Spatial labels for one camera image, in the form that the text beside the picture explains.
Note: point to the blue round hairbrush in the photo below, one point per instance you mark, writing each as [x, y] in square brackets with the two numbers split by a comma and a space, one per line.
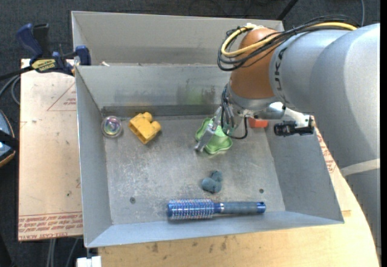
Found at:
[193, 209]

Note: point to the yellow toy block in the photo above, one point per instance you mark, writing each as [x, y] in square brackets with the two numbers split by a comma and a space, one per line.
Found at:
[144, 129]

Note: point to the orange-red block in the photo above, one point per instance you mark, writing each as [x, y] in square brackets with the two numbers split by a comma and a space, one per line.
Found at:
[257, 123]

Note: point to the black cylinder on white bracket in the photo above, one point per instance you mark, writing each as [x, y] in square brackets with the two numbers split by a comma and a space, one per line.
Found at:
[284, 129]

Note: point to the clear glass ball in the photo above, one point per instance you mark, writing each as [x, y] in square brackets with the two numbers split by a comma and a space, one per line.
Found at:
[111, 126]

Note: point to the dark blue-grey cloth lump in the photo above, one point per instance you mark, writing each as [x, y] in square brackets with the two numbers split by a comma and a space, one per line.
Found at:
[212, 182]

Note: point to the grey metal bin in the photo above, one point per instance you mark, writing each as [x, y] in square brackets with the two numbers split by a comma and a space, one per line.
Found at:
[169, 169]

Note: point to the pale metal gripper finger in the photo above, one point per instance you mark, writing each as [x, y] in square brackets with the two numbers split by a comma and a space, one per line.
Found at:
[206, 137]

